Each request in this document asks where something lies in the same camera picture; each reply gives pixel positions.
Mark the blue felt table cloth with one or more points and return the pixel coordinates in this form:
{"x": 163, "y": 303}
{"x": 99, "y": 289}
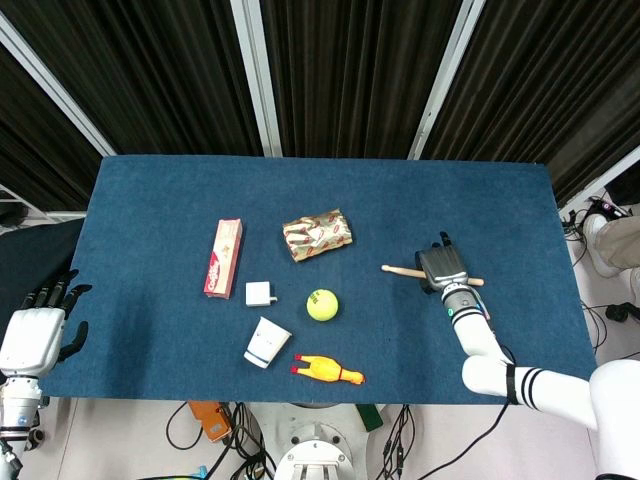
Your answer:
{"x": 320, "y": 200}

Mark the orange device on floor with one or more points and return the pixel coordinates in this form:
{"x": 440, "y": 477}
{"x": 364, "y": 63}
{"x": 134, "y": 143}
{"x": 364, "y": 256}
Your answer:
{"x": 212, "y": 422}

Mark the white paper cup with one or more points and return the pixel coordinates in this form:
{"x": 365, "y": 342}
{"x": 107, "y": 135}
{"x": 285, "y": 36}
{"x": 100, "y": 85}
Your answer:
{"x": 265, "y": 344}

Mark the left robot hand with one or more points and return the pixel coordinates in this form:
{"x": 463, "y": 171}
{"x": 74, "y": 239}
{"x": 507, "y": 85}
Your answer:
{"x": 30, "y": 337}

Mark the white charger cube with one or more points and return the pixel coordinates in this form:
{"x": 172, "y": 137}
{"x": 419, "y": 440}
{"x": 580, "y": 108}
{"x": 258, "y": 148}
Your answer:
{"x": 258, "y": 293}

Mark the green block on floor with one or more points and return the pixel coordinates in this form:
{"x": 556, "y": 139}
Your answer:
{"x": 370, "y": 417}

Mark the red toothpaste box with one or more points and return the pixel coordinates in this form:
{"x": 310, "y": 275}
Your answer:
{"x": 223, "y": 260}

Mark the white sneaker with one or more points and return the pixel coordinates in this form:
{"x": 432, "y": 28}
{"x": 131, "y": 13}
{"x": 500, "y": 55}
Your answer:
{"x": 597, "y": 245}

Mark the black curtain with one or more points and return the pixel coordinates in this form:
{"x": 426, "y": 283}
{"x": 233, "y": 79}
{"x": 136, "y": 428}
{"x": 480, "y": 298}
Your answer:
{"x": 350, "y": 75}

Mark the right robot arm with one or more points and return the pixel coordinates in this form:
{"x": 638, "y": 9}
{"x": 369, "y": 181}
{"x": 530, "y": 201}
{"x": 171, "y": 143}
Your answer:
{"x": 500, "y": 360}

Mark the yellow rubber chicken toy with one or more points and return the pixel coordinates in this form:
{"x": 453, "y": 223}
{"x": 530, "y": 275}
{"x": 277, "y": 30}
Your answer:
{"x": 325, "y": 369}

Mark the yellow tennis ball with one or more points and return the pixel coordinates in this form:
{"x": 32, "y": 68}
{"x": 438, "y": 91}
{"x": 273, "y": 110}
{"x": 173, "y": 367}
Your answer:
{"x": 322, "y": 305}

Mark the black caster wheel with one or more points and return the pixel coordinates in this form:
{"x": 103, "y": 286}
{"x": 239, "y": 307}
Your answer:
{"x": 619, "y": 312}

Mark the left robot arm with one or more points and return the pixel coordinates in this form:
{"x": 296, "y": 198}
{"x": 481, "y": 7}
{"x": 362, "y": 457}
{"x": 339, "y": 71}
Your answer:
{"x": 17, "y": 410}

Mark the crumpled gold snack bag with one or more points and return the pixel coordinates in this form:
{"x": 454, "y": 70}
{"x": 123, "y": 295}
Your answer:
{"x": 317, "y": 234}

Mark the white robot torso base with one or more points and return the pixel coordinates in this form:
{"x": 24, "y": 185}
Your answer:
{"x": 316, "y": 450}

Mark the wooden drumstick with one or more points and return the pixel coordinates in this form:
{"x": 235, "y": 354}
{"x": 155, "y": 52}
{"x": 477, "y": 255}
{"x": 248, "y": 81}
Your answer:
{"x": 402, "y": 271}

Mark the person leg beige trousers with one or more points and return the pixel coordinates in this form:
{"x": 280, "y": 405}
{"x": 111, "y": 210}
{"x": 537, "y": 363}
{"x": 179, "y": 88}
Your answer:
{"x": 619, "y": 245}

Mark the white frame post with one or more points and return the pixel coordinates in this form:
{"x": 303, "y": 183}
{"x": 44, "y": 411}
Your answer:
{"x": 442, "y": 75}
{"x": 260, "y": 75}
{"x": 55, "y": 95}

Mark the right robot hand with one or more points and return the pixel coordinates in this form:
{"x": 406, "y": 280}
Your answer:
{"x": 442, "y": 267}

